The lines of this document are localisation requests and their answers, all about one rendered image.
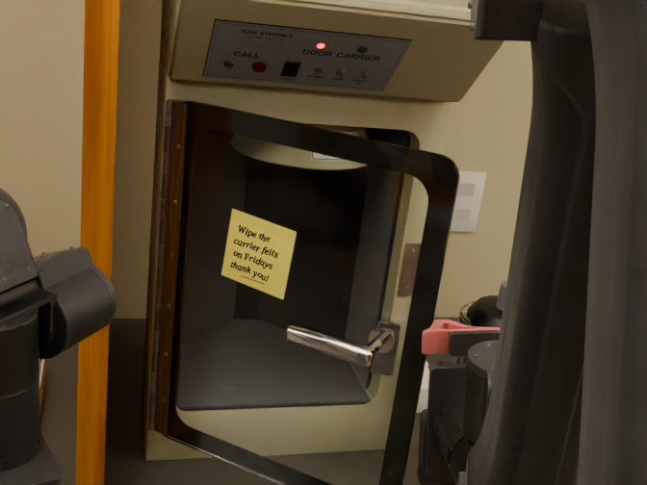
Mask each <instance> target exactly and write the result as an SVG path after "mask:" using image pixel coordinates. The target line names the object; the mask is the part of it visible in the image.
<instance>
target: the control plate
mask: <svg viewBox="0 0 647 485"><path fill-rule="evenodd" d="M411 41H412V39H406V38H388V37H379V36H370V35H360V34H352V33H342V32H333V31H324V30H314V29H305V28H296V27H287V26H277V25H269V24H259V23H250V22H241V21H232V20H222V19H215V22H214V27H213V31H212V35H211V39H210V44H209V48H208V53H207V57H206V62H205V66H204V70H203V74H202V76H203V77H215V78H226V79H238V80H249V81H261V82H273V83H284V84H296V85H307V86H319V87H331V88H342V89H364V90H375V91H383V90H384V89H385V87H386V85H387V83H388V82H389V80H390V78H391V76H392V75H393V73H394V71H395V69H396V68H397V66H398V64H399V63H400V61H401V58H402V57H403V55H404V53H405V51H406V50H407V48H408V46H409V44H410V43H411ZM318 42H324V43H325V44H326V47H325V48H324V49H317V48H316V44H317V43H318ZM360 46H366V47H367V49H368V50H367V52H365V53H362V54H360V53H358V52H357V48H358V47H360ZM228 60H230V61H233V62H234V63H235V64H234V65H233V66H231V67H227V66H225V65H224V64H223V63H224V62H225V61H228ZM286 61H289V62H300V63H301V65H300V67H299V70H298V74H297V76H296V77H287V76H280V75H281V72H282V69H283V66H284V64H285V62H286ZM257 62H263V63H265V64H266V65H267V69H266V70H265V71H263V72H256V71H254V70H253V69H252V65H253V64H254V63H257ZM317 67H320V68H322V69H323V72H322V73H321V75H317V73H316V72H314V70H315V68H317ZM341 69H344V70H345V71H346V73H345V75H344V76H343V77H340V75H338V74H337V71H338V70H341ZM363 71H366V72H367V73H368V75H367V77H366V79H362V77H360V76H359V74H360V72H363Z"/></svg>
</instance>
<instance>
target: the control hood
mask: <svg viewBox="0 0 647 485"><path fill-rule="evenodd" d="M169 13H170V18H169V35H168V70H167V74H168V76H170V78H171V79H177V80H189V81H200V82H213V83H225V84H236V85H248V86H259V87H272V88H284V89H306V90H317V91H330V92H341V93H353V94H365V95H376V96H389V97H400V98H412V99H424V100H436V101H448V102H458V101H460V100H461V99H462V98H463V96H464V95H465V94H466V92H467V91H468V90H469V88H470V87H471V86H472V85H473V84H474V82H475V81H476V80H477V78H478V77H479V75H480V74H481V73H482V71H483V70H484V69H485V67H486V66H487V65H488V63H489V62H490V60H491V59H492V58H493V56H494V55H495V54H496V52H497V51H498V50H499V48H500V47H501V46H502V44H503V43H504V42H505V41H504V40H474V39H473V36H472V31H471V9H468V8H460V7H453V6H445V5H436V4H429V3H421V2H412V1H404V0H170V10H169ZM215 19H222V20H232V21H241V22H250V23H259V24H269V25H277V26H287V27H296V28H305V29H314V30H324V31H333V32H342V33H352V34H360V35H370V36H379V37H388V38H406V39H412V41H411V43H410V44H409V46H408V48H407V50H406V51H405V53H404V55H403V57H402V58H401V61H400V63H399V64H398V66H397V68H396V69H395V71H394V73H393V75H392V76H391V78H390V80H389V82H388V83H387V85H386V87H385V89H384V90H383V91H375V90H364V89H342V88H331V87H319V86H307V85H296V84H284V83H273V82H261V81H249V80H238V79H226V78H215V77H203V76H202V74H203V70H204V66H205V62H206V57H207V53H208V48H209V44H210V39H211V35H212V31H213V27H214V22H215Z"/></svg>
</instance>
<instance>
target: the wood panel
mask: <svg viewBox="0 0 647 485"><path fill-rule="evenodd" d="M119 16H120V0H85V40H84V90H83V140H82V189H81V240H80V246H83V247H85V248H86V249H87V250H88V251H89V253H90V255H91V258H92V261H93V264H94V265H95V266H96V267H97V268H99V269H100V270H101V271H102V272H103V273H104V274H105V275H106V276H107V277H108V279H109V280H110V282H111V271H112V242H113V214H114V185H115V157H116V101H117V73H118V44H119ZM109 328H110V323H109V324H108V325H107V326H105V327H104V328H102V329H100V330H99V331H97V332H95V333H94V334H92V335H90V336H89V337H87V338H86V339H85V340H83V341H81V342H80V343H78V389H77V439H76V485H104V471H105V442H106V414H107V385H108V357H109Z"/></svg>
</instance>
